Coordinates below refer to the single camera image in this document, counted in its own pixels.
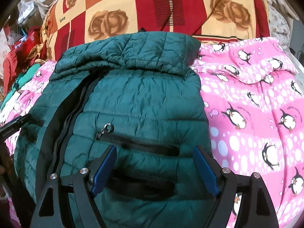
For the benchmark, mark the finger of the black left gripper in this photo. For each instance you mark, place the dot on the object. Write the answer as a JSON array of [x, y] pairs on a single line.
[[13, 126]]

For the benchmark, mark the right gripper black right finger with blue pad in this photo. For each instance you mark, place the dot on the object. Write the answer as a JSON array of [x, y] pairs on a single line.
[[256, 208]]

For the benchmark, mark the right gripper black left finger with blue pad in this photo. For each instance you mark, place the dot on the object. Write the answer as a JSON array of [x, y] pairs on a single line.
[[53, 207]]

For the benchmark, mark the dark green quilted puffer jacket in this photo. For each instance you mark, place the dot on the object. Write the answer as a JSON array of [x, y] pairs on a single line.
[[137, 92]]

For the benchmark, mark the red clothes pile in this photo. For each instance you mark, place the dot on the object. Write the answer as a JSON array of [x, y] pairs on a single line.
[[19, 59]]

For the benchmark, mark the green garment at bedside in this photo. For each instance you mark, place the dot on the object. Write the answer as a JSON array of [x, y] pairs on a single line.
[[21, 80]]

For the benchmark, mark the pink penguin print blanket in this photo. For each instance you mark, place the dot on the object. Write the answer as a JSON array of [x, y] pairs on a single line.
[[254, 108]]

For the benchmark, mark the red orange rose blanket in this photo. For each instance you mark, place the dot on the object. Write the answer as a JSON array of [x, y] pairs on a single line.
[[73, 22]]

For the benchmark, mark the floral beige bed sheet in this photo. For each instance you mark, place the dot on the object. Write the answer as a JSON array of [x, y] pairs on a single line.
[[280, 26]]

